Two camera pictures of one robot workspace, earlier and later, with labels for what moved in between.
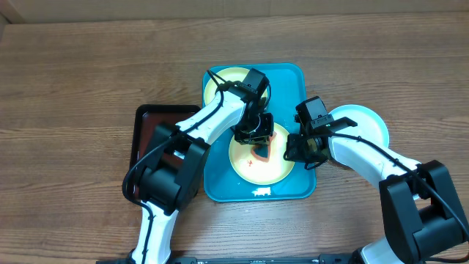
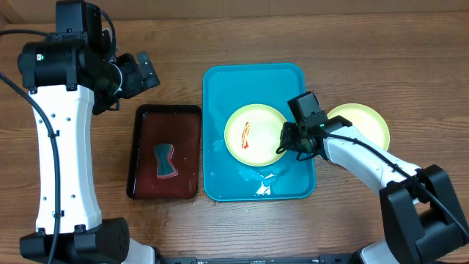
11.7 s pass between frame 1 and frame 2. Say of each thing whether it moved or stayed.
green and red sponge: moved
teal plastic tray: stayed
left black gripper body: moved
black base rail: stayed
